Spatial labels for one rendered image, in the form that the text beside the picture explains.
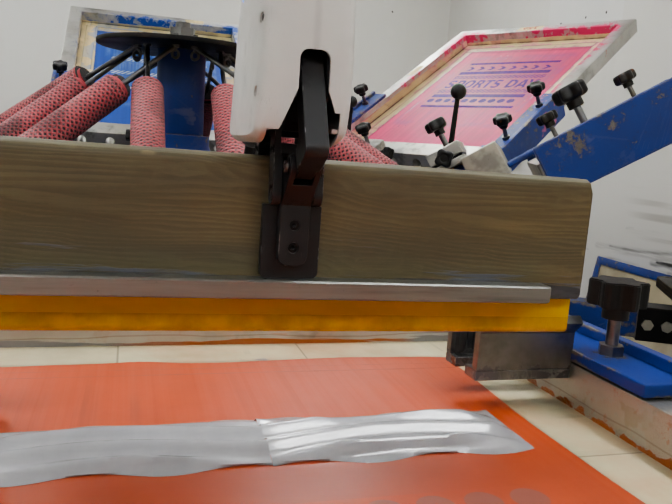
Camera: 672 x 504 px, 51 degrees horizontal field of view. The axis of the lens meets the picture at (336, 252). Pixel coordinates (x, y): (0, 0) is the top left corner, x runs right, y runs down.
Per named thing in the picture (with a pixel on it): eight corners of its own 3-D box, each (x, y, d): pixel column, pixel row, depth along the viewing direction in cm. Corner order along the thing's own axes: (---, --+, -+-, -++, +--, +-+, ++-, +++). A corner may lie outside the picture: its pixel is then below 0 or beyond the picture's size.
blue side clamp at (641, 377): (692, 465, 50) (707, 371, 49) (633, 470, 49) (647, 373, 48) (489, 344, 78) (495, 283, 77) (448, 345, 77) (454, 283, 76)
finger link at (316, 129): (292, 18, 36) (275, 110, 40) (317, 96, 31) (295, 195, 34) (314, 20, 37) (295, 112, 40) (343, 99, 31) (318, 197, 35)
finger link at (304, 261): (264, 152, 37) (256, 275, 38) (275, 153, 34) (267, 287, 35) (322, 156, 38) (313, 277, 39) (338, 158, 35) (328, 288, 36)
